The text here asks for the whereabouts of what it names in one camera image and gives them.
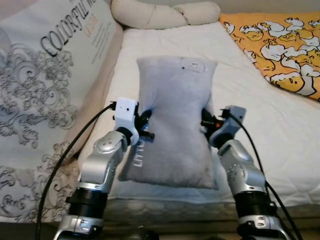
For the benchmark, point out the grey pillow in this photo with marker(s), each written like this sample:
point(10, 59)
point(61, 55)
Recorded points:
point(175, 120)

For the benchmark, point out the yellow cartoon egg blanket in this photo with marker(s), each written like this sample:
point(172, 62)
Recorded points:
point(280, 50)

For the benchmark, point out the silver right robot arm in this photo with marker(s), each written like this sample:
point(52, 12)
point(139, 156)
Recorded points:
point(245, 175)

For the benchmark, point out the white quilted mattress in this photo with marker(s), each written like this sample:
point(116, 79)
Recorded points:
point(270, 130)

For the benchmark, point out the cream bolster pillow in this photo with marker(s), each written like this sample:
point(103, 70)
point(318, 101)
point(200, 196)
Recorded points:
point(150, 15)

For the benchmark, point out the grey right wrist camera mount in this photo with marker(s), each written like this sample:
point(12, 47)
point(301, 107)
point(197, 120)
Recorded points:
point(234, 122)

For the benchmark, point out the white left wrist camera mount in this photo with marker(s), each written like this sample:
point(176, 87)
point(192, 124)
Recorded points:
point(125, 112)

